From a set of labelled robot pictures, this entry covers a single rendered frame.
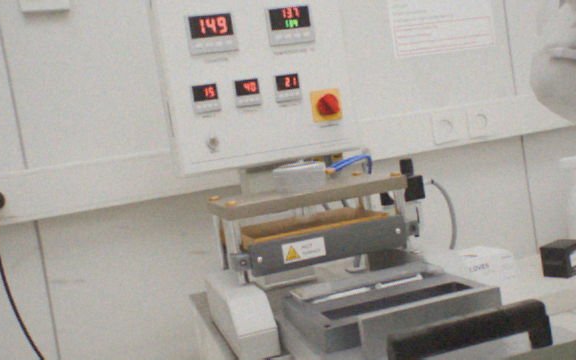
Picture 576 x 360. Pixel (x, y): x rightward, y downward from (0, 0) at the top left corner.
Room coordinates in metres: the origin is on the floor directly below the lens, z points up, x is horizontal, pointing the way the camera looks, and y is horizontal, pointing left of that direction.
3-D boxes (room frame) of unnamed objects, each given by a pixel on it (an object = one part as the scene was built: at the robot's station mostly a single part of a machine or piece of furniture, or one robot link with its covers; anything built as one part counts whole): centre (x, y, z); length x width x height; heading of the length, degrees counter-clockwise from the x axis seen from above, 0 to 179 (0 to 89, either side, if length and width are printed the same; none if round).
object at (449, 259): (0.94, -0.17, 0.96); 0.26 x 0.05 x 0.07; 16
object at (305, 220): (0.98, -0.02, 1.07); 0.22 x 0.17 x 0.10; 106
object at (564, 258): (1.43, -0.58, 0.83); 0.09 x 0.06 x 0.07; 128
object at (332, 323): (0.72, -0.08, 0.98); 0.20 x 0.17 x 0.03; 106
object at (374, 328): (0.68, -0.09, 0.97); 0.30 x 0.22 x 0.08; 16
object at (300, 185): (1.01, -0.02, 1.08); 0.31 x 0.24 x 0.13; 106
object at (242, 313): (0.87, 0.10, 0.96); 0.25 x 0.05 x 0.07; 16
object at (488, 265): (1.42, -0.33, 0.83); 0.23 x 0.12 x 0.07; 113
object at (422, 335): (0.55, -0.13, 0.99); 0.15 x 0.02 x 0.04; 106
